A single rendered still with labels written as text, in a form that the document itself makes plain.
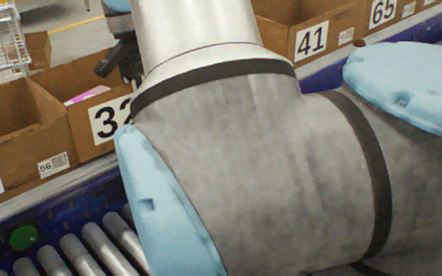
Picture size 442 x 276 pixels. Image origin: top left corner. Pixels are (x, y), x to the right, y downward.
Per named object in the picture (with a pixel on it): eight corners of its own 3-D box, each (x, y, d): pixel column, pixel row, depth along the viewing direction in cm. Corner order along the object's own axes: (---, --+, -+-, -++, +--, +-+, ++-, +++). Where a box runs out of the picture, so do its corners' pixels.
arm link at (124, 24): (114, 18, 116) (98, 16, 124) (119, 37, 118) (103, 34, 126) (146, 9, 120) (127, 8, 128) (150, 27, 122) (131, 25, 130)
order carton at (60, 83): (80, 164, 127) (65, 107, 118) (40, 126, 149) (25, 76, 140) (198, 110, 144) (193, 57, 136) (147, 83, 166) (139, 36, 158)
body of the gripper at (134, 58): (160, 70, 128) (150, 26, 123) (132, 80, 124) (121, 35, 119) (146, 67, 134) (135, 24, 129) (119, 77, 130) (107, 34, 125)
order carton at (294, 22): (286, 74, 165) (289, 28, 155) (229, 48, 185) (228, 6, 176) (359, 41, 182) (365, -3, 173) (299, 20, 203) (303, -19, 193)
